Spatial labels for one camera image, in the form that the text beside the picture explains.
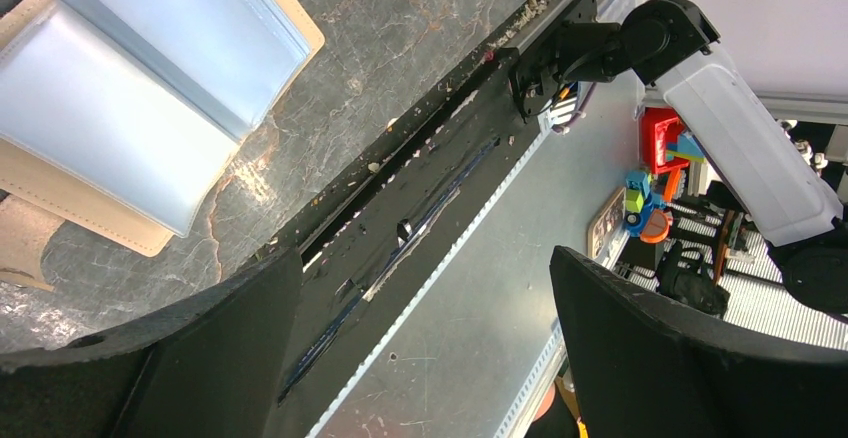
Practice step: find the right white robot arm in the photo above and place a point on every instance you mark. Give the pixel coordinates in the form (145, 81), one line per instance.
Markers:
(671, 46)

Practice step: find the colourful toy blocks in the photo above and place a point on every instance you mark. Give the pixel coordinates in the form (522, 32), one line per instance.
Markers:
(640, 208)

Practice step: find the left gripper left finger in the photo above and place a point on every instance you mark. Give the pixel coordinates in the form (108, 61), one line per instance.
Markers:
(209, 365)

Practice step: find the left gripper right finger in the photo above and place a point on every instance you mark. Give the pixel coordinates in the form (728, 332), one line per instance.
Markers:
(645, 365)

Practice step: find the beige card holder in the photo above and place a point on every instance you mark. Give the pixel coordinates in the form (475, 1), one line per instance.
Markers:
(121, 115)

